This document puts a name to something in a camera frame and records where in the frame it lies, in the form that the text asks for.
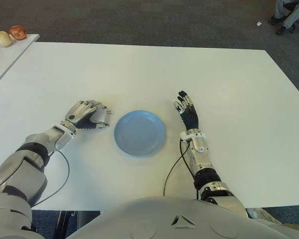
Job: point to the blue plastic plate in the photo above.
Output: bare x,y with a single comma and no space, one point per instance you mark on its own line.
139,133

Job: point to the pale yellow round fruit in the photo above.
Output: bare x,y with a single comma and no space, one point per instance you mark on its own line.
3,39

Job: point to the khaki trouser leg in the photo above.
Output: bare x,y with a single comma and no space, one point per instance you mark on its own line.
291,229

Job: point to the white sneaker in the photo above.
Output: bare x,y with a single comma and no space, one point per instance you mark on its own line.
260,215

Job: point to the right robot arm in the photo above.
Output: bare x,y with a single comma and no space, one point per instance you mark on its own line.
204,169

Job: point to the seated person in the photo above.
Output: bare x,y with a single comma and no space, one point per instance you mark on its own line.
292,15

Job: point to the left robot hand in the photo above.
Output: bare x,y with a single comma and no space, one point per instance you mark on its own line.
81,112

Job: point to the white side table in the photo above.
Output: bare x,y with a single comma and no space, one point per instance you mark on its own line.
7,57

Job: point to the black table leg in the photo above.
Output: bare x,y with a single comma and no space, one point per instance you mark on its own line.
63,224

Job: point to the brown bread roll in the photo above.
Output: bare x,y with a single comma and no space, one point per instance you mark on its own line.
18,32

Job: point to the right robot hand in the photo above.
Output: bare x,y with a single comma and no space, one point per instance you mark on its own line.
190,118

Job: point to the white cube charger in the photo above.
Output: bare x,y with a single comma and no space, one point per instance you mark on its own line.
103,115

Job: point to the grey robot torso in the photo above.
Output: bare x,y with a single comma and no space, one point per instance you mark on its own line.
164,219

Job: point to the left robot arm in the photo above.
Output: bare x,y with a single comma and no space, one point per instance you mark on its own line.
22,169

